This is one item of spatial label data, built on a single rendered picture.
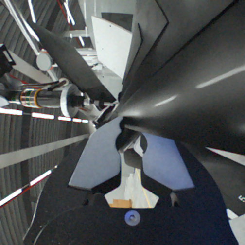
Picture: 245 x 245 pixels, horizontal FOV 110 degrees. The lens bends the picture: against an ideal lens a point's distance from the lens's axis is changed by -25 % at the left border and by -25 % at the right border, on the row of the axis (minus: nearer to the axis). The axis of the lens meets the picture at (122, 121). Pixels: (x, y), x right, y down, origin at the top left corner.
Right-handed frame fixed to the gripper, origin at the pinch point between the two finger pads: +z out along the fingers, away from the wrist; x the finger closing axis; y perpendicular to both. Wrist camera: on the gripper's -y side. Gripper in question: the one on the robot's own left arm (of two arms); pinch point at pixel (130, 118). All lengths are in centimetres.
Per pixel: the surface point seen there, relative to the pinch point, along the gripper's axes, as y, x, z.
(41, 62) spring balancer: -6, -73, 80
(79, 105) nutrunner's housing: 3.0, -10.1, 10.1
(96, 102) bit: 2.9, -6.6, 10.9
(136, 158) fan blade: 30.3, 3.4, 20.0
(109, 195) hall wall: 1354, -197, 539
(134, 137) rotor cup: 12.4, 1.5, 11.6
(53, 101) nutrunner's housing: 1.8, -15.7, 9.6
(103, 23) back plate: -18.9, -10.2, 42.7
